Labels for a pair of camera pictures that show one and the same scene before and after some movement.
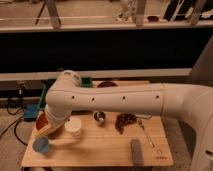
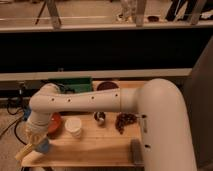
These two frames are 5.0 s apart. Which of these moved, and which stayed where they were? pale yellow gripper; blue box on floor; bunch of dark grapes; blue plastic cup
Moved: pale yellow gripper
Stayed: blue plastic cup; blue box on floor; bunch of dark grapes
